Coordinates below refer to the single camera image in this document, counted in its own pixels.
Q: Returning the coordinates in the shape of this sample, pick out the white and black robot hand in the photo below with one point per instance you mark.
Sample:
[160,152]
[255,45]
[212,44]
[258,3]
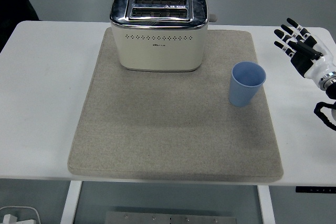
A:
[319,62]

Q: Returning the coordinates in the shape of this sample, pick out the blue ribbed plastic cup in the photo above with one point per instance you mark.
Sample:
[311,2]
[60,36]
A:
[242,91]

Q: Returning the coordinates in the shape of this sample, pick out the black table control panel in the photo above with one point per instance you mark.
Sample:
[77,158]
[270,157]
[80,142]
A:
[315,189]

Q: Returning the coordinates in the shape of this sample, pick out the white table leg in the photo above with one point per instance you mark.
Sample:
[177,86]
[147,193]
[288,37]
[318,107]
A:
[70,203]
[266,205]

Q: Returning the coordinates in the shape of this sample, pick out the cream and chrome toaster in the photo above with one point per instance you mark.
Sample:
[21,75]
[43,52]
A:
[157,51]

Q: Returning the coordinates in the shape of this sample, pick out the beige fabric mat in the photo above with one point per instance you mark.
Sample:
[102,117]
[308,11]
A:
[157,134]

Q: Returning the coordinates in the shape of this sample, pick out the grey metal plate with screws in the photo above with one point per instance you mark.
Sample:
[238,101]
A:
[170,219]

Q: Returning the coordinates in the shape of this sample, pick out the white plug block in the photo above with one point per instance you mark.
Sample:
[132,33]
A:
[9,219]

